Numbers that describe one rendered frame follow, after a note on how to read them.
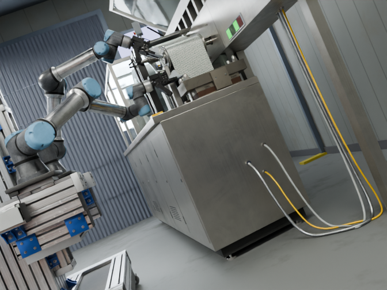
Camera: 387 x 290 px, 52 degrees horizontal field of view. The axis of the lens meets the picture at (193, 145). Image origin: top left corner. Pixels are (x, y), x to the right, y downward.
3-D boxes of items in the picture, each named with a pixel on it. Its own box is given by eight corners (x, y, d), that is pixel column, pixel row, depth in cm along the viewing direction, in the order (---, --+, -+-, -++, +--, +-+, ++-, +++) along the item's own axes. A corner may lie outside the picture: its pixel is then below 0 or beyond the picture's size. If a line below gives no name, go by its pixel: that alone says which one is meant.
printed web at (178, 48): (178, 115, 284) (150, 50, 283) (207, 104, 289) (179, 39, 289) (190, 105, 246) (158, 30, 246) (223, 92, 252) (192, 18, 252)
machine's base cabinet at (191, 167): (156, 224, 458) (126, 155, 458) (205, 201, 474) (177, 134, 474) (221, 269, 214) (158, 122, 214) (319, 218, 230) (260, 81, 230)
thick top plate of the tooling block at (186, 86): (181, 96, 241) (177, 87, 241) (238, 75, 251) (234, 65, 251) (186, 91, 226) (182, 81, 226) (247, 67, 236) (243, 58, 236)
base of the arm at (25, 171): (14, 186, 178) (5, 166, 178) (23, 185, 193) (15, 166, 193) (46, 173, 181) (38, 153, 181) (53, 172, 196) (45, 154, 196)
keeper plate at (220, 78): (216, 90, 230) (208, 73, 230) (231, 84, 232) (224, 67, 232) (217, 89, 227) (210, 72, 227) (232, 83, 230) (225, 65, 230)
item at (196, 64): (183, 88, 246) (171, 61, 246) (216, 76, 252) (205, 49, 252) (183, 88, 246) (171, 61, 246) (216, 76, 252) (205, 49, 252)
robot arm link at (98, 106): (58, 112, 215) (128, 126, 251) (69, 105, 208) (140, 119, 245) (56, 92, 218) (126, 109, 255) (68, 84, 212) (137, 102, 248)
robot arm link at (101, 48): (27, 74, 230) (101, 34, 226) (36, 77, 241) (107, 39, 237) (36, 92, 230) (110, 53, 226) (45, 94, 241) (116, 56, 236)
